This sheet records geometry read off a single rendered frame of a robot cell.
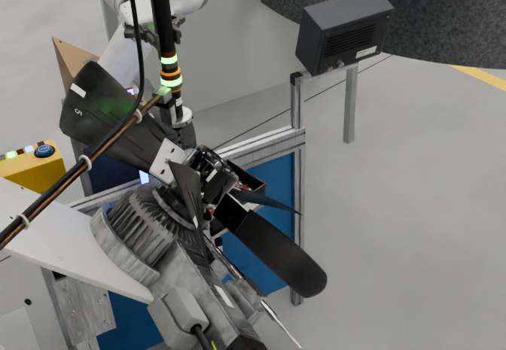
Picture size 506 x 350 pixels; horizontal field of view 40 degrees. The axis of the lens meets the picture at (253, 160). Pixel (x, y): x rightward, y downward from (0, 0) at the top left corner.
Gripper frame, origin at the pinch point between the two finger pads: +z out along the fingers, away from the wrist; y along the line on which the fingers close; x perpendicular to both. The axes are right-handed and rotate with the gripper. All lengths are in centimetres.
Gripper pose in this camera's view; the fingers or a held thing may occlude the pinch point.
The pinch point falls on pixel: (164, 36)
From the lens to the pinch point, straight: 144.9
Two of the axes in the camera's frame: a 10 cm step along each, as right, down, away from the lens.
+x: -0.4, -7.8, -6.2
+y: -8.8, 3.3, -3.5
